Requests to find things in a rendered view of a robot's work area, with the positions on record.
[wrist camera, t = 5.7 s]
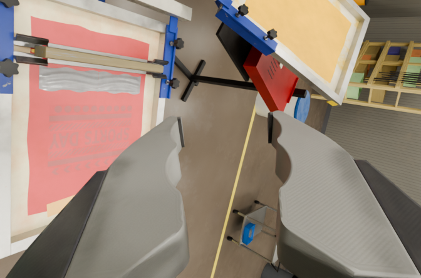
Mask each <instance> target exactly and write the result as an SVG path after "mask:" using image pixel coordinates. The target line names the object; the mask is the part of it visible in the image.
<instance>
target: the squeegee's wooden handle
mask: <svg viewBox="0 0 421 278"><path fill-rule="evenodd" d="M34 56H35V57H40V58H49V59H58V60H63V61H73V62H78V63H88V64H97V65H102V66H111V67H117V68H126V69H131V70H140V71H150V72H155V73H163V71H164V66H163V65H159V64H152V63H144V62H139V61H132V60H128V59H121V58H113V57H109V56H102V55H97V54H90V53H82V52H78V51H71V50H67V49H59V48H52V47H47V46H34Z"/></svg>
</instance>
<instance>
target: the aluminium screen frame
mask: <svg viewBox="0 0 421 278"><path fill-rule="evenodd" d="M47 1H51V2H54V3H58V4H62V5H65V6H69V7H71V8H75V9H79V10H82V11H86V12H88V13H92V14H96V15H99V16H103V17H106V18H110V19H113V20H116V21H120V22H123V23H127V24H131V25H133V26H137V27H139V28H143V29H147V30H150V31H154V32H157V33H160V36H159V48H158V55H157V59H161V60H163V56H164V44H165V32H166V25H167V24H166V23H163V22H160V21H157V20H154V19H151V18H148V17H145V16H142V15H140V14H137V13H133V12H131V11H127V10H125V9H122V8H118V7H116V6H113V5H111V4H107V3H104V2H101V1H98V0H47ZM160 82H161V78H155V87H154V94H153V107H152V119H151V125H150V129H153V128H154V127H155V126H157V125H158V124H159V123H161V122H163V118H164V106H165V98H159V93H160ZM47 226H48V225H45V226H42V227H39V228H37V229H33V230H30V231H27V232H24V233H22V234H18V235H15V236H12V237H11V94H0V259H2V258H4V257H7V256H9V255H13V254H15V253H17V252H20V251H22V250H26V249H27V248H28V247H29V246H30V245H31V244H32V243H33V241H34V240H35V239H36V238H37V236H38V235H39V234H40V233H42V231H43V230H44V229H45V228H46V227H47Z"/></svg>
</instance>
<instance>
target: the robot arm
mask: <svg viewBox="0 0 421 278"><path fill-rule="evenodd" d="M268 143H271V144H272V146H273V147H274V148H275V149H276V166H275V173H276V175H277V176H278V177H279V179H280V180H281V181H282V183H283V185H282V186H281V188H280V189H279V195H278V210H277V218H276V246H277V256H278V259H279V261H280V263H281V264H282V265H283V266H284V267H285V268H286V269H287V270H289V271H290V272H291V273H293V274H294V275H295V276H296V277H298V278H421V206H420V205H419V204H418V203H417V202H416V201H414V200H413V199H412V198H411V197H409V196H408V195H407V194H406V193H405V192H404V191H402V190H401V189H400V188H399V187H397V186H396V185H395V184H394V183H393V182H392V181H391V180H389V179H388V178H387V177H386V176H384V174H382V173H381V172H380V171H379V170H377V169H376V168H375V167H374V166H373V165H372V164H371V163H369V162H368V161H367V160H355V159H354V158H353V157H352V156H351V155H350V154H349V153H348V152H347V151H345V150H344V149H343V148H342V147H340V146H339V145H338V144H337V143H336V142H334V141H333V140H332V139H330V138H328V137H327V136H326V135H324V134H322V133H321V132H319V131H317V130H315V129H314V128H311V127H310V126H308V125H306V124H304V123H303V122H301V121H299V120H297V119H295V118H293V117H292V116H290V115H288V114H286V113H285V112H283V111H279V110H278V111H274V112H269V113H268ZM182 147H185V145H184V133H183V125H182V117H180V116H179V117H176V116H170V117H168V118H166V119H165V120H164V121H163V122H161V123H159V124H158V125H157V126H155V127H154V128H153V129H151V130H150V131H148V132H147V133H146V134H144V135H143V136H141V137H140V138H139V139H138V140H136V141H135V142H133V143H132V144H131V145H130V146H129V147H128V148H126V149H125V150H124V151H123V152H122V153H121V154H120V155H119V156H118V157H117V158H116V159H115V161H114V162H113V163H112V164H111V165H110V166H109V167H108V168H107V169H106V170H102V171H97V172H96V173H95V174H94V175H93V176H92V177H91V178H90V179H89V181H87V182H86V183H85V185H84V186H83V187H82V188H81V189H80V190H79V192H78V193H77V194H76V195H75V196H74V197H73V198H72V199H71V200H70V201H69V202H68V203H67V204H66V206H65V207H64V208H63V209H62V210H61V212H60V213H59V214H58V215H57V216H56V217H55V218H54V219H53V220H52V221H51V222H50V223H49V224H48V226H47V227H46V228H45V229H44V230H43V231H42V233H40V234H39V235H38V236H37V238H36V239H35V240H34V241H33V243H32V244H31V245H30V246H29V247H28V248H27V249H26V251H25V252H24V254H23V255H22V256H21V257H20V258H19V260H18V261H17V262H16V263H15V265H14V266H13V268H12V269H11V270H10V272H9V273H8V275H7V276H6V278H175V277H177V276H178V275H179V274H180V273H181V272H182V271H183V270H184V269H185V268H186V267H187V264H188V263H189V258H190V255H189V238H188V230H187V223H186V219H185V212H184V205H183V201H182V194H181V193H180V192H179V191H178V190H177V189H176V186H177V184H178V182H179V180H180V179H181V177H182V174H181V170H180V163H179V155H178V154H179V152H180V151H181V149H182Z"/></svg>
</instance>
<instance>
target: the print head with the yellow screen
mask: <svg viewBox="0 0 421 278"><path fill-rule="evenodd" d="M214 1H216V0H214ZM218 1H219V2H220V3H221V5H220V6H219V8H218V10H217V14H216V15H215V17H217V18H218V19H220V20H221V21H222V22H223V23H224V24H226V25H227V26H228V27H230V28H231V29H232V30H233V31H235V32H236V33H237V34H238V35H240V36H241V37H242V38H244V39H245V40H246V41H247V42H249V43H250V44H251V45H253V46H254V47H255V48H256V49H258V50H259V51H260V52H261V53H262V54H264V55H265V56H267V55H269V54H270V55H271V56H272V57H273V58H275V59H276V60H278V61H279V62H280V63H281V64H282V65H284V66H285V67H286V68H287V69H289V70H290V71H291V72H293V73H294V74H295V75H296V76H297V77H299V78H300V79H301V80H303V81H304V82H305V83H306V84H308V85H309V86H310V87H312V89H314V90H315V91H317V92H318V93H319V94H320V95H321V96H323V97H324V98H325V99H327V100H328V101H333V102H335V103H336V104H337V105H335V106H340V105H341V104H342V101H343V98H344V95H345V92H346V89H347V86H348V83H349V81H350V78H351V74H352V72H353V68H354V66H355V63H356V59H357V57H358V53H359V51H360V48H361V44H362V42H363V38H364V36H365V33H366V29H367V27H368V23H369V21H370V18H369V17H368V16H367V15H366V13H365V12H364V11H363V10H362V9H361V8H360V7H359V6H358V5H357V4H356V3H355V2H354V0H218Z"/></svg>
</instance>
